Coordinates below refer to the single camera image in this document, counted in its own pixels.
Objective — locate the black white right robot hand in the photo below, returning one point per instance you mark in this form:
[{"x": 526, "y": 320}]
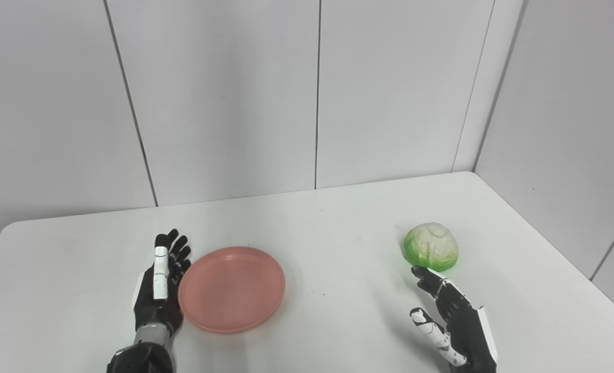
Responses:
[{"x": 467, "y": 331}]

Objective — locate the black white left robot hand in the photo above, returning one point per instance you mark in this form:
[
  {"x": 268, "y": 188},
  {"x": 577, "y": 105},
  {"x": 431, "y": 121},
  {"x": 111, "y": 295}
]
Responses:
[{"x": 154, "y": 311}]

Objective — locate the pink plastic plate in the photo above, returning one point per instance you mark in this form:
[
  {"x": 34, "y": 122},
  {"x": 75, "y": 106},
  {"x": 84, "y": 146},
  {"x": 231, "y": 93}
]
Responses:
[{"x": 231, "y": 290}]

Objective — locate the green white toy cabbage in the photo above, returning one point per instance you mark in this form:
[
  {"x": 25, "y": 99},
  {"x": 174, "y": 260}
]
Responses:
[{"x": 431, "y": 246}]

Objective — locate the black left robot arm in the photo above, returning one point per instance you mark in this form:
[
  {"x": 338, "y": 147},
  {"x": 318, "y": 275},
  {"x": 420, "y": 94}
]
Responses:
[{"x": 143, "y": 357}]

